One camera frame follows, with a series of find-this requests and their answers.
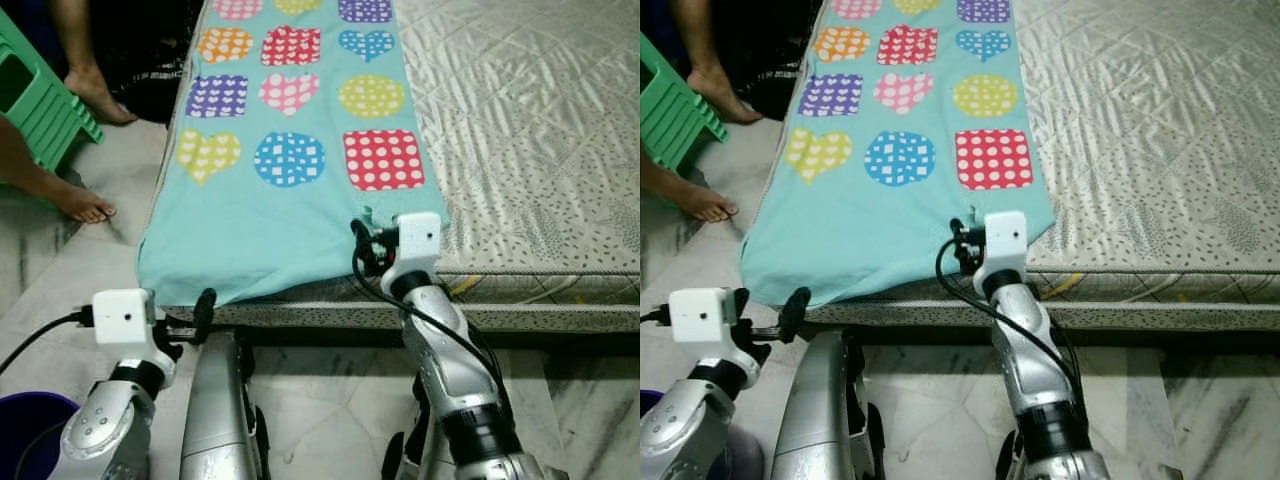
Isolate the teal blanket with colourful patches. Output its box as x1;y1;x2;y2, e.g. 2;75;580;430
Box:
135;0;453;308
740;0;1058;308

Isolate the grey left robot leg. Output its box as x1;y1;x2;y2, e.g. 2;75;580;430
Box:
770;330;886;480
178;330;271;480

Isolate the white quilted mattress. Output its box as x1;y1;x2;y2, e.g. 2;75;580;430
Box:
765;0;1280;333
165;0;641;333

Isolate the green plastic stool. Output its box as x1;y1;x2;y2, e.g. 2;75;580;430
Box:
0;10;104;186
640;35;728;171

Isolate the person in black shirt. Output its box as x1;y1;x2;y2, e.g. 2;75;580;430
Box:
0;0;139;225
640;0;763;223

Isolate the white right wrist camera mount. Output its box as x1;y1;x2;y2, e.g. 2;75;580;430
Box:
972;210;1029;293
380;211;443;296

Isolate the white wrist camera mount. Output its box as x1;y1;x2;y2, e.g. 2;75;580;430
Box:
972;210;1029;293
92;288;181;386
380;211;443;296
668;288;761;386

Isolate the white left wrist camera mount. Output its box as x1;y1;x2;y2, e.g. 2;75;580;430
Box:
668;288;761;386
92;288;181;386

